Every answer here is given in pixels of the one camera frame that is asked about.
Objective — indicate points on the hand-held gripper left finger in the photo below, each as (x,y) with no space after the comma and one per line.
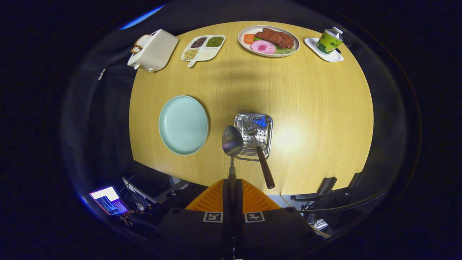
(227,195)

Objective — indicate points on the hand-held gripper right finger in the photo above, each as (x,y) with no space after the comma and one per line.
(239,195)

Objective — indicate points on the perforated metal tray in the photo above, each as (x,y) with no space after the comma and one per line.
(265,122)

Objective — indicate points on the teal round plate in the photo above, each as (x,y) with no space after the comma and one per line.
(183,125)

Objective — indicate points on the black office chair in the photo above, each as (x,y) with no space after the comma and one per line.
(326,186)

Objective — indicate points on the grey laptop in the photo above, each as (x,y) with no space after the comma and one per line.
(139,193)

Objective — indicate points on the lit laptop screen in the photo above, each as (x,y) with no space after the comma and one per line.
(108,200)

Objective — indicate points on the white divided dish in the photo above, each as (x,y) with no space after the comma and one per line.
(206,54)

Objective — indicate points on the pile of yellow soybeans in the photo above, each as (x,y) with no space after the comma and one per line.
(190,54)

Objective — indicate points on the white oval food plate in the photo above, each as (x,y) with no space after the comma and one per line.
(243,47)

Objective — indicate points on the pink round slice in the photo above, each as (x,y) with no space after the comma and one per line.
(263,47)

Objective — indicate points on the green lettuce leaf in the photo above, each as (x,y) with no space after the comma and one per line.
(285,51)

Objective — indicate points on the pile of green beans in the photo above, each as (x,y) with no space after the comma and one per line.
(215,41)

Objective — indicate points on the pile of dark beans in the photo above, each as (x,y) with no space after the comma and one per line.
(198,42)

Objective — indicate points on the orange tomato slice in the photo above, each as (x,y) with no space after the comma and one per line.
(249,38)

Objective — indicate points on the white toaster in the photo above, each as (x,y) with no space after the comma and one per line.
(157,50)

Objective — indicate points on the brown meat piece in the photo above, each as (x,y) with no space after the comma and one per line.
(276,37)

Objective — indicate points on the white square coaster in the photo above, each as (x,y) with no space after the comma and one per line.
(334,57)

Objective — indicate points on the bread slice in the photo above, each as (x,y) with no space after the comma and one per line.
(135,50)
(143,40)

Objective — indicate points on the white cloth clip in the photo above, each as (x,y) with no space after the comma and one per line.
(102,74)

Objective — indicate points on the green label bottle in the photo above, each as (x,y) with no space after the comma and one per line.
(327,41)

